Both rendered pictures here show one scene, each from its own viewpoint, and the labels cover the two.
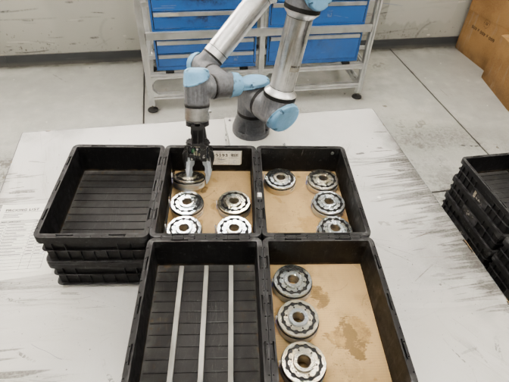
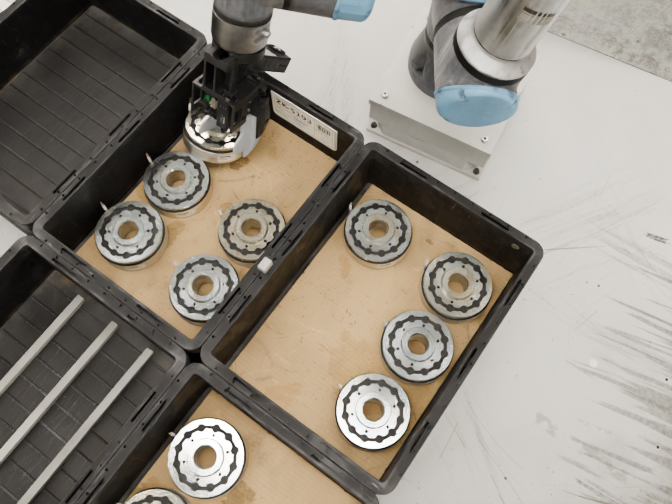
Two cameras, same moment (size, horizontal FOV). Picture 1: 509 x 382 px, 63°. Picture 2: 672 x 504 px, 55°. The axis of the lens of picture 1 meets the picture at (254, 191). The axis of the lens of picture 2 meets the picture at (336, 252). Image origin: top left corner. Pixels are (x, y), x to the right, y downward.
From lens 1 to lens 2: 75 cm
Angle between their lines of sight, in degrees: 32
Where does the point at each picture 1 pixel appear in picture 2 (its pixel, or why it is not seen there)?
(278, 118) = (449, 105)
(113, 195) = (97, 84)
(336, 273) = (304, 490)
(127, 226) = (70, 162)
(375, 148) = not seen: outside the picture
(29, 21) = not seen: outside the picture
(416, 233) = (589, 488)
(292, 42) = not seen: outside the picture
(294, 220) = (331, 333)
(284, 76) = (501, 22)
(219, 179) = (282, 155)
